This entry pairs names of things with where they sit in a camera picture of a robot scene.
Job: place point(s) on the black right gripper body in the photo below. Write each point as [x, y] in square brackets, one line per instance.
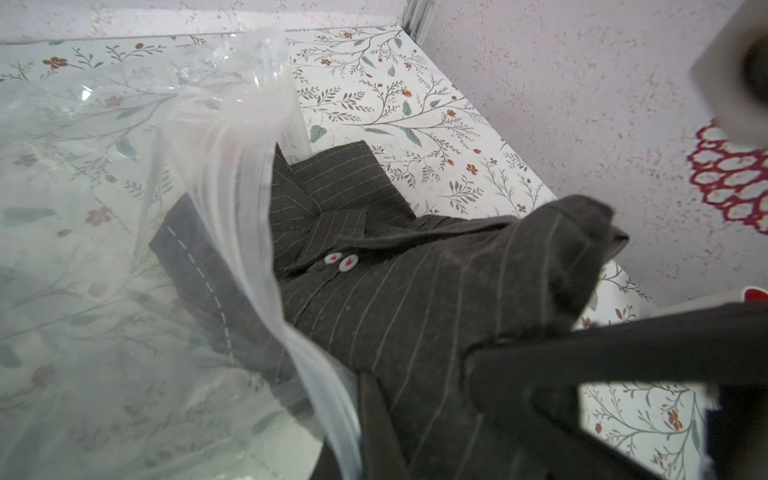
[737, 434]

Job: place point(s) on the dark grey striped shirt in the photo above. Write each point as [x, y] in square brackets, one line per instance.
[405, 298]

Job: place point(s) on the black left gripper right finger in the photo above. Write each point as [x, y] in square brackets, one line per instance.
[381, 453]

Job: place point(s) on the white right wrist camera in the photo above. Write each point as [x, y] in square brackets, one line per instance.
[731, 75]

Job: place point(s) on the red and white mug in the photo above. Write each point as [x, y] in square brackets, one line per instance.
[739, 295]

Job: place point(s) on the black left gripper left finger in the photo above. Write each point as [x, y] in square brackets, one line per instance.
[326, 467]

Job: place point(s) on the clear plastic vacuum bag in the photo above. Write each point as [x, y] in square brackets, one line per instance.
[143, 335]

